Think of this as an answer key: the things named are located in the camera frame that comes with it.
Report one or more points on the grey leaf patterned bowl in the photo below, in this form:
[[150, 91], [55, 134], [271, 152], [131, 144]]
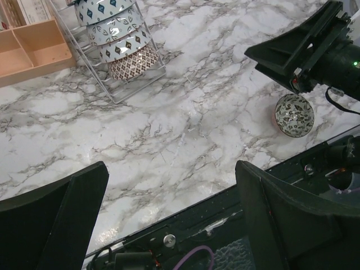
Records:
[[294, 115]]

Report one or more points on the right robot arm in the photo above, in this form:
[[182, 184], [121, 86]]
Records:
[[321, 50]]

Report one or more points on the blue floral bowl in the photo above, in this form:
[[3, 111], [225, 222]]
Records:
[[90, 12]]

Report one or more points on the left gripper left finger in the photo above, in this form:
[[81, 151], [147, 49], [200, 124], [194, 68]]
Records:
[[51, 226]]

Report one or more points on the brown patterned bowl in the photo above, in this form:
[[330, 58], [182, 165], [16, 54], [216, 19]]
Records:
[[134, 64]]

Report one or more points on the pink patterned bowl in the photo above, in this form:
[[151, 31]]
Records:
[[125, 46]]

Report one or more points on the red patterned bowl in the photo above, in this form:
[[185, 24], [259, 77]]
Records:
[[115, 27]]

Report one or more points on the black mounting rail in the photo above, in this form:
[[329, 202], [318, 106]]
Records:
[[212, 234]]

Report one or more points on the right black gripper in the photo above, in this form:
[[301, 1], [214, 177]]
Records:
[[320, 47]]

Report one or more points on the orange plastic desk organizer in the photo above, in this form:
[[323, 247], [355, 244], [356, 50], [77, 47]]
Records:
[[30, 51]]

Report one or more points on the white wire dish rack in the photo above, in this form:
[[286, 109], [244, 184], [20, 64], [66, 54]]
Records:
[[116, 90]]

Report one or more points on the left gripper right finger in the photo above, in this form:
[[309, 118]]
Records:
[[290, 228]]

